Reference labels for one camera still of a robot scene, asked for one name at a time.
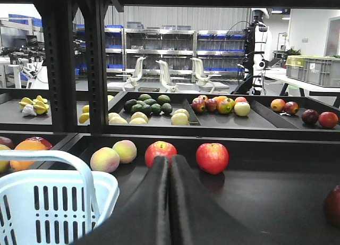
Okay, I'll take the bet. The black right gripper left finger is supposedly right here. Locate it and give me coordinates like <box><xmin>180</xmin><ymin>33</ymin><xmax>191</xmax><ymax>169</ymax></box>
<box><xmin>73</xmin><ymin>156</ymin><xmax>170</xmax><ymax>244</ymax></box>

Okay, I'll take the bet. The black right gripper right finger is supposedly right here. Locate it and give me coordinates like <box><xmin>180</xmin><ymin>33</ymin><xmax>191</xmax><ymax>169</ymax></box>
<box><xmin>169</xmin><ymin>155</ymin><xmax>268</xmax><ymax>244</ymax></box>

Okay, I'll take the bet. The light blue plastic basket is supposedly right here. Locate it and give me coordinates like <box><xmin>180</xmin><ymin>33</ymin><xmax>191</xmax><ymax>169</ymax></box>
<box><xmin>1</xmin><ymin>150</ymin><xmax>120</xmax><ymax>244</ymax></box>

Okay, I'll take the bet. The red apple back right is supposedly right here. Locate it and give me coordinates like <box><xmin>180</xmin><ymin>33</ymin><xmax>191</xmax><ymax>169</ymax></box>
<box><xmin>195</xmin><ymin>143</ymin><xmax>230</xmax><ymax>174</ymax></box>

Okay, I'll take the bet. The peach rear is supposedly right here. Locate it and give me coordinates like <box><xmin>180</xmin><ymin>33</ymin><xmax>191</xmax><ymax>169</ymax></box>
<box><xmin>112</xmin><ymin>140</ymin><xmax>137</xmax><ymax>164</ymax></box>

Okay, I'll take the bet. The red apple back left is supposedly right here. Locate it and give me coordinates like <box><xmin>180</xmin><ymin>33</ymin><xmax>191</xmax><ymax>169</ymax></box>
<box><xmin>144</xmin><ymin>141</ymin><xmax>177</xmax><ymax>168</ymax></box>

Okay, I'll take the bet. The black wooden fruit stand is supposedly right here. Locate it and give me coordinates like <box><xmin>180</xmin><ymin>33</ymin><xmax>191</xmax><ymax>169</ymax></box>
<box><xmin>1</xmin><ymin>0</ymin><xmax>339</xmax><ymax>244</ymax></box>

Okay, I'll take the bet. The dark red apple front right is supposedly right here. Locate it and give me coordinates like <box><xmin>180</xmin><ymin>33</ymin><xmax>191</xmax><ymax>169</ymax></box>
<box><xmin>324</xmin><ymin>185</ymin><xmax>339</xmax><ymax>228</ymax></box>

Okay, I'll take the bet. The orange right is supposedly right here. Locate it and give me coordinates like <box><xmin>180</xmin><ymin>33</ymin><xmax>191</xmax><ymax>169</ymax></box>
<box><xmin>10</xmin><ymin>140</ymin><xmax>48</xmax><ymax>172</ymax></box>

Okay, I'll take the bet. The yellow starfruit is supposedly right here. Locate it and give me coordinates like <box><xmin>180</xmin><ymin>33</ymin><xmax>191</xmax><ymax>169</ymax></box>
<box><xmin>33</xmin><ymin>101</ymin><xmax>49</xmax><ymax>115</ymax></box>

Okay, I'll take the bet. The white garlic bulb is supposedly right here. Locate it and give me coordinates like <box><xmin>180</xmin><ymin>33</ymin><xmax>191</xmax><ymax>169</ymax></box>
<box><xmin>22</xmin><ymin>104</ymin><xmax>37</xmax><ymax>116</ymax></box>

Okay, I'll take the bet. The white humanoid robot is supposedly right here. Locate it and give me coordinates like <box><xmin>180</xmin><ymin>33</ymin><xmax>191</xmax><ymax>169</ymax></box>
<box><xmin>232</xmin><ymin>7</ymin><xmax>272</xmax><ymax>95</ymax></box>

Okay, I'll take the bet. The grey plastic crate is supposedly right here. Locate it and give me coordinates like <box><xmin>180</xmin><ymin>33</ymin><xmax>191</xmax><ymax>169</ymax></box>
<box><xmin>285</xmin><ymin>55</ymin><xmax>339</xmax><ymax>88</ymax></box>

